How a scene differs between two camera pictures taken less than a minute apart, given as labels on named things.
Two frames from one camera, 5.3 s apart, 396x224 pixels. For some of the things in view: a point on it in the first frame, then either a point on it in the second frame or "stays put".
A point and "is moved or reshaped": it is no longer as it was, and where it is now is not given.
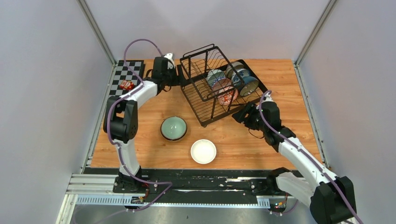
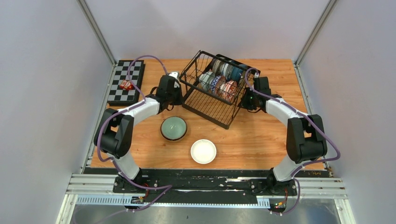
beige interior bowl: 233,67 → 217,66
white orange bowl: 203,151 stays put
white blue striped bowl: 237,76 → 225,69
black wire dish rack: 214,87 is moved or reshaped
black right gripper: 250,109 → 243,101
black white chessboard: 123,73 stays put
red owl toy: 126,85 stays put
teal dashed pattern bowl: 214,75 → 205,80
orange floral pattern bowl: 228,98 is moved or reshaped
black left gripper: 176,78 → 180,100
